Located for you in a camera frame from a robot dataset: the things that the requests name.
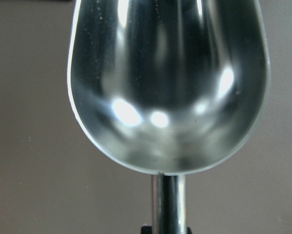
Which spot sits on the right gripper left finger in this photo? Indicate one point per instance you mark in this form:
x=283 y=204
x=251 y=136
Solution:
x=146 y=229

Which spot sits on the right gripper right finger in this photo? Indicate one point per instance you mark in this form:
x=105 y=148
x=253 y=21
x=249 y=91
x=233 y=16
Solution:
x=189 y=231

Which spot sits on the steel ice scoop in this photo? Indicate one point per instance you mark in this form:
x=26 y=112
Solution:
x=168 y=87

